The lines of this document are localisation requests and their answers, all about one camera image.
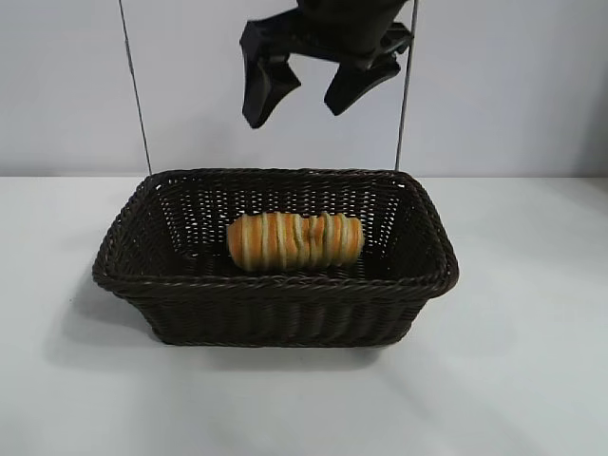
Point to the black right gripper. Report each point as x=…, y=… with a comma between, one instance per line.
x=342, y=28

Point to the long twisted striped bread loaf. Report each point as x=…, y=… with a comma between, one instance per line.
x=294, y=242

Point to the dark brown woven wicker basket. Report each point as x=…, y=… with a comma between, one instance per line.
x=285, y=313

